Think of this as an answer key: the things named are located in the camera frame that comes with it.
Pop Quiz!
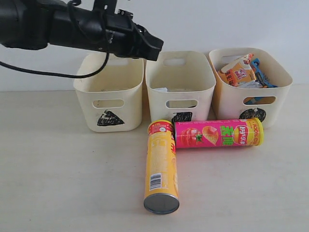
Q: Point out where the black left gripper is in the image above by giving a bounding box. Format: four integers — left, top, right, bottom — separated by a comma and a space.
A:
98, 10, 164, 61

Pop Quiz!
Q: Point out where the blue white milk carton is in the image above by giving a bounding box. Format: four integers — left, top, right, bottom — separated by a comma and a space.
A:
154, 87, 168, 92

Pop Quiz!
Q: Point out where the orange instant noodle packet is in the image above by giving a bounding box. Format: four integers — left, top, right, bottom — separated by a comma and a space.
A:
217, 53, 263, 88

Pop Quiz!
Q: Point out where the blue instant noodle packet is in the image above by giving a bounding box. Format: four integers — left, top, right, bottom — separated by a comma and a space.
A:
244, 58, 278, 105

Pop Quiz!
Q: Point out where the yellow Lays chip can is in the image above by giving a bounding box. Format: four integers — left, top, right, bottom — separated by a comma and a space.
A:
143, 120, 180, 215

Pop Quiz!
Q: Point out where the dark purple drink carton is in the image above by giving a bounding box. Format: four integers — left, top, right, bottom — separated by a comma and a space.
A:
187, 100, 197, 108

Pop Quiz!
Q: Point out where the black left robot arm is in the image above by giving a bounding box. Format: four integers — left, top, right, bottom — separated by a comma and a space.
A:
0, 0, 164, 61

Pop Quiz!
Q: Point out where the cream bin square mark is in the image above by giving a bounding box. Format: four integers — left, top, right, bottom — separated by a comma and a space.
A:
145, 51, 216, 122

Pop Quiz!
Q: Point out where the cream bin triangle mark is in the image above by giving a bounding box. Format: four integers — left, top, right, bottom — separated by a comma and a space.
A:
73, 55, 144, 132

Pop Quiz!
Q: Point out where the cream bin circle mark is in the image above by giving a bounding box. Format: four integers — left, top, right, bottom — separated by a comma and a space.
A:
209, 47, 293, 129

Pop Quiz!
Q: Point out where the pink Lays chip can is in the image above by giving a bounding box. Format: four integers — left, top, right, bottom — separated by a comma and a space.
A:
174, 118, 264, 148

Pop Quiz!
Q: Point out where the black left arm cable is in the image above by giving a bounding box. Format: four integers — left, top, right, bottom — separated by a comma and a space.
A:
0, 0, 111, 79

